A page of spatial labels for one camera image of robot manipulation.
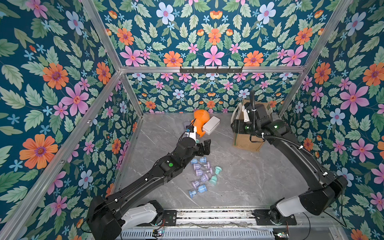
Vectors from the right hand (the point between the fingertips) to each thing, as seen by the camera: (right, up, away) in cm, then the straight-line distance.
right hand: (241, 121), depth 76 cm
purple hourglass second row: (-23, -27, +13) cm, 38 cm away
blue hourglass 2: (-20, -24, +15) cm, 35 cm away
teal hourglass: (-14, -33, +7) cm, 37 cm away
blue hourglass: (-25, -39, +3) cm, 46 cm away
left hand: (-19, -9, -2) cm, 21 cm away
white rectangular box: (-14, -2, +33) cm, 36 cm away
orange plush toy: (-22, +4, +33) cm, 39 cm away
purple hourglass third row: (-22, -30, +11) cm, 39 cm away
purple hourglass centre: (-19, -33, +8) cm, 39 cm away
